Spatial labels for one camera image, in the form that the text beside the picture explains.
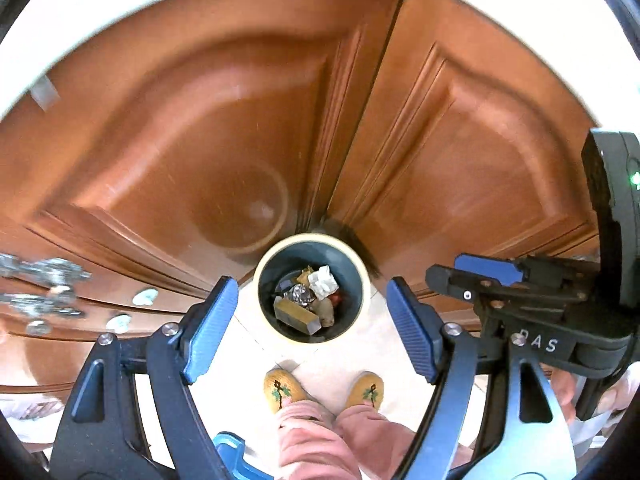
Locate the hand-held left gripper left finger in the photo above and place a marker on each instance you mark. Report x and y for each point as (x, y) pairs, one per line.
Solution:
(210, 330)

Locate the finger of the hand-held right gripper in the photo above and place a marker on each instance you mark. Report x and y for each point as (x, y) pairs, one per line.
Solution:
(460, 287)
(485, 267)

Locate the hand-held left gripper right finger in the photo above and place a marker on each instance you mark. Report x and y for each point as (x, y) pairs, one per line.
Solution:
(412, 330)

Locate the red snack packet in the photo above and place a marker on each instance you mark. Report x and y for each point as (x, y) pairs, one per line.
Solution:
(337, 299)

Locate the yellow snack packet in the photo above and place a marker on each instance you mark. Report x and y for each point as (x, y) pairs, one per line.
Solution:
(292, 316)

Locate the crushed brown paper cup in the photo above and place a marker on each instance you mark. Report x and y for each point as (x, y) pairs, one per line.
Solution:
(327, 314)

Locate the dark trash bin cream rim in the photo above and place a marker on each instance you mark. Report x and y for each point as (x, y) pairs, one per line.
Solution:
(345, 265)

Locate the silver foil wrapper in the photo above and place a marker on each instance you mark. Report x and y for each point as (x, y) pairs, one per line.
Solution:
(300, 294)

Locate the white tissue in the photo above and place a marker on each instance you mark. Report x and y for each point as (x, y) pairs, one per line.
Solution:
(322, 282)

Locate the person's right hand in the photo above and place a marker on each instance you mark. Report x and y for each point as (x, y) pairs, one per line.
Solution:
(564, 390)

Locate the yellow embroidered slipper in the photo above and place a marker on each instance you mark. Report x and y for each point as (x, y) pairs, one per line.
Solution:
(365, 392)
(285, 390)

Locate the wooden cabinet door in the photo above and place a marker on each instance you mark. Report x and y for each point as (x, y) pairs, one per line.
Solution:
(450, 160)
(175, 135)

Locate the person's right leg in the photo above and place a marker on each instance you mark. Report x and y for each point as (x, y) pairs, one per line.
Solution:
(385, 440)

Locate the person's leg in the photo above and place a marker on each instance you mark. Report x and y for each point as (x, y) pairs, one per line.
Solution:
(310, 450)
(385, 440)

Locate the person's left leg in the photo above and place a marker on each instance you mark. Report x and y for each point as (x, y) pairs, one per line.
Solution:
(310, 450)

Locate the wooden cabinet doors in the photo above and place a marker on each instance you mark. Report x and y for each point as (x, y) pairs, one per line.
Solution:
(40, 365)

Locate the grey tape strip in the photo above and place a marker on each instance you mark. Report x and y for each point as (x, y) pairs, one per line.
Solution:
(45, 92)

